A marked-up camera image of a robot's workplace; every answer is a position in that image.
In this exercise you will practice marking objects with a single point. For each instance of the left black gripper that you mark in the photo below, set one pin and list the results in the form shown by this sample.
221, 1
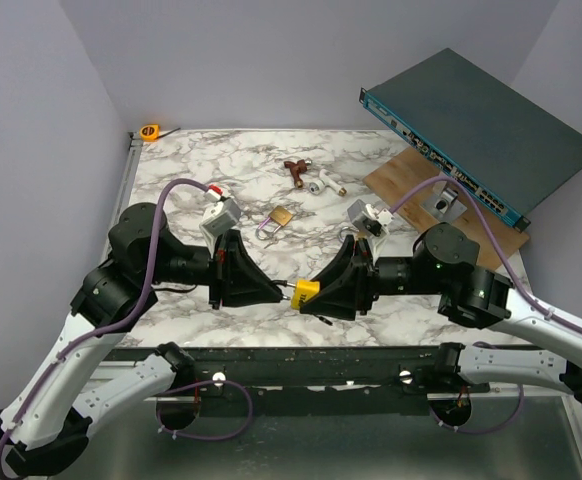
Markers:
236, 276

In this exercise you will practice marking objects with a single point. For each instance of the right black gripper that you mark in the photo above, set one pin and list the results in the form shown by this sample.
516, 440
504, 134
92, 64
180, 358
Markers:
343, 300

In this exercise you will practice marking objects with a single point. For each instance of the yellow padlock with keys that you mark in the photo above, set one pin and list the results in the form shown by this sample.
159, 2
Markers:
303, 290

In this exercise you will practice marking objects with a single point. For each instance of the large brass padlock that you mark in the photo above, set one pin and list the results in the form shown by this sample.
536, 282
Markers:
344, 232

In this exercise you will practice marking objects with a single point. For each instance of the small brass long-shackle padlock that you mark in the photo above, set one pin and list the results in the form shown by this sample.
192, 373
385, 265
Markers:
275, 221

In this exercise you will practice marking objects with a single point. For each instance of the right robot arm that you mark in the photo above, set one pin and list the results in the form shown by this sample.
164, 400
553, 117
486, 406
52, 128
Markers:
444, 263

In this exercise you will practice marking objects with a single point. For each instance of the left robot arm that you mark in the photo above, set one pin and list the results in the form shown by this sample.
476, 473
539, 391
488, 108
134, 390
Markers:
51, 422

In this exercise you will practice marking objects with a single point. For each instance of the white faucet tap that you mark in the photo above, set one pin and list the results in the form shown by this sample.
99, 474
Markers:
324, 181

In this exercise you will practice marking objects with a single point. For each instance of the brown faucet tap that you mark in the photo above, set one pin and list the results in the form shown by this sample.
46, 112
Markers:
296, 169

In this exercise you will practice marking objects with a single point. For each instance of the orange tape measure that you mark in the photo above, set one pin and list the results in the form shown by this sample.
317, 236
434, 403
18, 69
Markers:
151, 133

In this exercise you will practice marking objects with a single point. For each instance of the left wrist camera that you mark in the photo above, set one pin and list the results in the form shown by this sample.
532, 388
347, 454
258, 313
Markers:
221, 215

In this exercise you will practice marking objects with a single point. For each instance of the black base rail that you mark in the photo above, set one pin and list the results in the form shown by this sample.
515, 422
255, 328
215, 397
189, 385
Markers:
286, 381

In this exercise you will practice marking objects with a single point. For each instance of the metal switch stand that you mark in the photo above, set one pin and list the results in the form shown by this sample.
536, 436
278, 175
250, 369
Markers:
444, 202

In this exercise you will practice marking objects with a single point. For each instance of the teal network switch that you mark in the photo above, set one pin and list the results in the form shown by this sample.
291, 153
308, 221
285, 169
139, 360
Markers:
508, 152

